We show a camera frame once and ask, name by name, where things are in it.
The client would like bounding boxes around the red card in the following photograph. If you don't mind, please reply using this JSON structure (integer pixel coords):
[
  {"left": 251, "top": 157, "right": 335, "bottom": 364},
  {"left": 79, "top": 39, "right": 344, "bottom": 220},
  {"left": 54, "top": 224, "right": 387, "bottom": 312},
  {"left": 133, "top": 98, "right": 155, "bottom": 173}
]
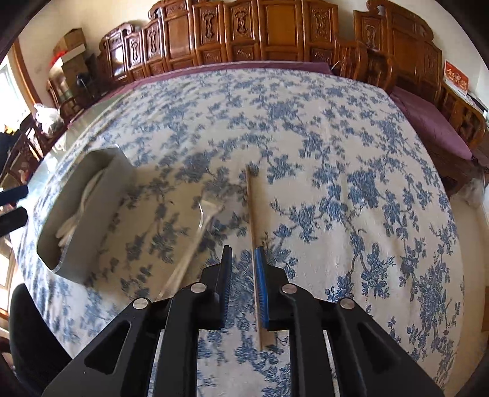
[{"left": 443, "top": 59, "right": 470, "bottom": 96}]

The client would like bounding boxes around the wooden chair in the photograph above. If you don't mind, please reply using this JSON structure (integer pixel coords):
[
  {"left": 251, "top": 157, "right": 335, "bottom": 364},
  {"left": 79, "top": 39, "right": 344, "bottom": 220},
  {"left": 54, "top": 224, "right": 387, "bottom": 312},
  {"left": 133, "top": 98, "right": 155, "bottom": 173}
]
[
  {"left": 46, "top": 71, "right": 83, "bottom": 120},
  {"left": 335, "top": 38, "right": 398, "bottom": 93}
]

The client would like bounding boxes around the grey metal tray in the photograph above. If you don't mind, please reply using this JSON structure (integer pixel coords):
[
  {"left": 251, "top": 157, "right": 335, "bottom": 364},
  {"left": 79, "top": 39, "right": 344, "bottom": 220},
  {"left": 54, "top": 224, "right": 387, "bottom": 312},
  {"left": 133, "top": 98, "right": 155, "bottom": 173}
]
[{"left": 36, "top": 147, "right": 136, "bottom": 285}]

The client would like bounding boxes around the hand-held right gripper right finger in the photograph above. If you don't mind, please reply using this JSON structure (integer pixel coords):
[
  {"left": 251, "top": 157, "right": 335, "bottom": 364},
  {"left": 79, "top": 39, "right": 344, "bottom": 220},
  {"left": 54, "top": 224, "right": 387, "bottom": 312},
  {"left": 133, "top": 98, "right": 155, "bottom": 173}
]
[{"left": 255, "top": 247, "right": 446, "bottom": 397}]

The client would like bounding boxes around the wooden bench purple cushion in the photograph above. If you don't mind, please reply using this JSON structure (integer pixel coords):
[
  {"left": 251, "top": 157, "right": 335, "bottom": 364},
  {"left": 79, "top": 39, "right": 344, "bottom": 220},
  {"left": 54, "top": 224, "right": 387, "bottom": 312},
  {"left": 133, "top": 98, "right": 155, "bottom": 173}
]
[{"left": 353, "top": 0, "right": 444, "bottom": 104}]

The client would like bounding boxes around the cardboard box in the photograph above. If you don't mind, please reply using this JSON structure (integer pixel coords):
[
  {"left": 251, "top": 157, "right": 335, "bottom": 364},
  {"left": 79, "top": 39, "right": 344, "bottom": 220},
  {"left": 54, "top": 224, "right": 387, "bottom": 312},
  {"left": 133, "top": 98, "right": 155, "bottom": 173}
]
[
  {"left": 53, "top": 28, "right": 86, "bottom": 55},
  {"left": 61, "top": 53, "right": 91, "bottom": 82}
]

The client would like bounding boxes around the blue floral tablecloth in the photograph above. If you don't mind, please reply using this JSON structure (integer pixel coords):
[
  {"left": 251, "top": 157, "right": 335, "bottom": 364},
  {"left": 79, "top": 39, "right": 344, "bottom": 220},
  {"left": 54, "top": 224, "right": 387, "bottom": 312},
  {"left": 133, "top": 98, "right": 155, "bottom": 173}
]
[{"left": 17, "top": 69, "right": 465, "bottom": 397}]

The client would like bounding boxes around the white plastic bag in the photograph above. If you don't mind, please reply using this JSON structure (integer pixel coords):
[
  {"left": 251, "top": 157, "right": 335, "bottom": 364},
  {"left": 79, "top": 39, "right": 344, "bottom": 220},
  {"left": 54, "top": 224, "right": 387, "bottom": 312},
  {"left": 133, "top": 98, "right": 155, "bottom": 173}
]
[{"left": 34, "top": 103, "right": 64, "bottom": 135}]

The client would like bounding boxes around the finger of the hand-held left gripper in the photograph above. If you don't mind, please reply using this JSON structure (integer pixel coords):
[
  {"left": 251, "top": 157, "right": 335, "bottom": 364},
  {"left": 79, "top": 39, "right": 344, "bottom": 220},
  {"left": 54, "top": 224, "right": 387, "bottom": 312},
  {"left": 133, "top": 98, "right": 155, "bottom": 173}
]
[
  {"left": 0, "top": 185, "right": 30, "bottom": 206},
  {"left": 0, "top": 208, "right": 30, "bottom": 237}
]

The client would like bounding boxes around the black chair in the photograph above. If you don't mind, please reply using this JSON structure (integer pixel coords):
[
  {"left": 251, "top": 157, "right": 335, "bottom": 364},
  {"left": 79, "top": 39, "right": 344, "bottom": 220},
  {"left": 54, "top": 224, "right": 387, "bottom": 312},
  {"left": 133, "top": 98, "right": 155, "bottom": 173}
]
[{"left": 9, "top": 284, "right": 73, "bottom": 397}]

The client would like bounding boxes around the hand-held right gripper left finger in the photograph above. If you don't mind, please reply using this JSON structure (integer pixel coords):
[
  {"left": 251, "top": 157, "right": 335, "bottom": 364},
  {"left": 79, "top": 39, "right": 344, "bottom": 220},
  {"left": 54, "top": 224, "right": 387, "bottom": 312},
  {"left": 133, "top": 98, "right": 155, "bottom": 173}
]
[{"left": 42, "top": 245, "right": 233, "bottom": 397}]

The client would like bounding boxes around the pale plastic bag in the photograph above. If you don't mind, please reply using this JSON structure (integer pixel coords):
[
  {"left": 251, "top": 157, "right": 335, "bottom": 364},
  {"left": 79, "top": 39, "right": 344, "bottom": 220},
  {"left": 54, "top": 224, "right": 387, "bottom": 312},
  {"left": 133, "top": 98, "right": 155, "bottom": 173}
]
[{"left": 456, "top": 175, "right": 487, "bottom": 207}]

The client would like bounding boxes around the metal spoon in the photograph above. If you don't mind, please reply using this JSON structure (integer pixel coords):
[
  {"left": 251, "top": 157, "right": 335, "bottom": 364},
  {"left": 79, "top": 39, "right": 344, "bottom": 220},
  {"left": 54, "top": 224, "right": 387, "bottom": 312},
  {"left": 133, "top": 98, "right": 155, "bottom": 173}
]
[{"left": 156, "top": 198, "right": 226, "bottom": 302}]

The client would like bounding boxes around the carved wooden panel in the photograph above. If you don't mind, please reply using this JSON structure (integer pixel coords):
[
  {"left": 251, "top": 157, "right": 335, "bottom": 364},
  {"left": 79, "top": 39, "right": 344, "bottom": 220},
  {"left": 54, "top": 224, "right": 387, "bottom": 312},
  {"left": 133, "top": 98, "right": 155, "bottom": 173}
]
[
  {"left": 95, "top": 23, "right": 148, "bottom": 86},
  {"left": 143, "top": 0, "right": 260, "bottom": 75},
  {"left": 258, "top": 0, "right": 340, "bottom": 64}
]

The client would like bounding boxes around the wooden chopstick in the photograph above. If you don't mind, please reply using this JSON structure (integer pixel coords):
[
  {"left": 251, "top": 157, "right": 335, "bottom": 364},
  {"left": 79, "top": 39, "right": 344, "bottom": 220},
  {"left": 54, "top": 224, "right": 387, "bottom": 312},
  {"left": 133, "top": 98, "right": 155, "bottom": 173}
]
[{"left": 246, "top": 164, "right": 266, "bottom": 352}]

